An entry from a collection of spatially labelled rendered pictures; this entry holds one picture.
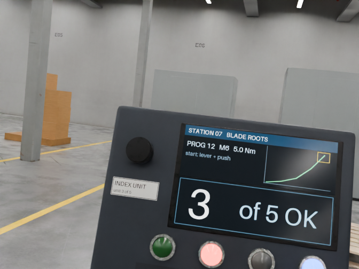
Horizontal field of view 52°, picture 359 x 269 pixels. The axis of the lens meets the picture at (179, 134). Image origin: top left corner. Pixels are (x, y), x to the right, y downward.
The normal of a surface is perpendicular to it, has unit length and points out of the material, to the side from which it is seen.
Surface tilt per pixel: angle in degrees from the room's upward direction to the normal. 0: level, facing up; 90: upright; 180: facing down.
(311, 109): 90
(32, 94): 90
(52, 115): 90
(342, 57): 90
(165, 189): 75
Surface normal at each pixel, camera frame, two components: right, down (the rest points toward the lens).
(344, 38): -0.24, 0.06
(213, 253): 0.00, -0.23
